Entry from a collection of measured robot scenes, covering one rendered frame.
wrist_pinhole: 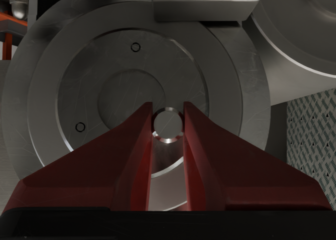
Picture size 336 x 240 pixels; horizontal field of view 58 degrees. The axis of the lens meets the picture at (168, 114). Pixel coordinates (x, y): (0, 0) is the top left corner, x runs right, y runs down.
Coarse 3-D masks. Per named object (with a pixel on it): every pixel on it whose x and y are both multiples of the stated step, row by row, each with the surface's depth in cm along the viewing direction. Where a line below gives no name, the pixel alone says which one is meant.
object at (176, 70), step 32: (128, 32) 15; (96, 64) 15; (128, 64) 15; (160, 64) 15; (192, 64) 15; (64, 96) 15; (96, 96) 15; (128, 96) 15; (160, 96) 15; (192, 96) 15; (64, 128) 14; (96, 128) 14; (160, 160) 14
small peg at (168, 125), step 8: (160, 112) 12; (168, 112) 12; (176, 112) 12; (152, 120) 12; (160, 120) 12; (168, 120) 12; (176, 120) 12; (152, 128) 12; (160, 128) 12; (168, 128) 12; (176, 128) 12; (160, 136) 12; (168, 136) 12; (176, 136) 12
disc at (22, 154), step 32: (64, 0) 17; (96, 0) 17; (128, 0) 17; (32, 32) 17; (224, 32) 17; (32, 64) 17; (256, 64) 17; (256, 96) 17; (256, 128) 16; (32, 160) 16
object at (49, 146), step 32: (64, 32) 16; (96, 32) 16; (160, 32) 16; (192, 32) 16; (64, 64) 16; (224, 64) 16; (32, 96) 16; (224, 96) 16; (32, 128) 16; (224, 128) 16; (160, 192) 16
